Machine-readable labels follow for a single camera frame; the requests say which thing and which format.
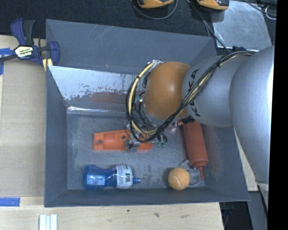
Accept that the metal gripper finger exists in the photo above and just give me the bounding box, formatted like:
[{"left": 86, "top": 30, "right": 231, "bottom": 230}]
[{"left": 124, "top": 139, "right": 141, "bottom": 151}]

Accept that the orange flat block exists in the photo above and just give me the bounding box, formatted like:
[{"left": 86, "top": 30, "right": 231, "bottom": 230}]
[{"left": 92, "top": 128, "right": 155, "bottom": 154}]

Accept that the blue plastic bottle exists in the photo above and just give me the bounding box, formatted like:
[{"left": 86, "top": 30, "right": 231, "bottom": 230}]
[{"left": 82, "top": 162, "right": 143, "bottom": 193}]

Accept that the red-brown squeeze bottle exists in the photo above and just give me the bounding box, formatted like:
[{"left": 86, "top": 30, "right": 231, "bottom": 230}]
[{"left": 178, "top": 119, "right": 211, "bottom": 182}]

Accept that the orange tennis ball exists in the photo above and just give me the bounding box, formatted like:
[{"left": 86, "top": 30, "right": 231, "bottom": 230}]
[{"left": 167, "top": 167, "right": 192, "bottom": 191}]

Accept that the clear glass cup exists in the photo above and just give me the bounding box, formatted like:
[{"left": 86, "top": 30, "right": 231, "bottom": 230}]
[{"left": 180, "top": 159, "right": 202, "bottom": 187}]

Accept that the grey metal bin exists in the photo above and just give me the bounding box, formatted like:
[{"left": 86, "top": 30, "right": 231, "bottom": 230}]
[{"left": 37, "top": 19, "right": 259, "bottom": 217}]

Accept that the pale wood board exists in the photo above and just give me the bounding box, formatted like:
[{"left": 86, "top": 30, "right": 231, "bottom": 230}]
[{"left": 0, "top": 58, "right": 51, "bottom": 200}]

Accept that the black cylinder on white bracket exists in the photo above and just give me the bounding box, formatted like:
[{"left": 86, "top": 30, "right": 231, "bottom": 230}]
[{"left": 173, "top": 116, "right": 196, "bottom": 127}]

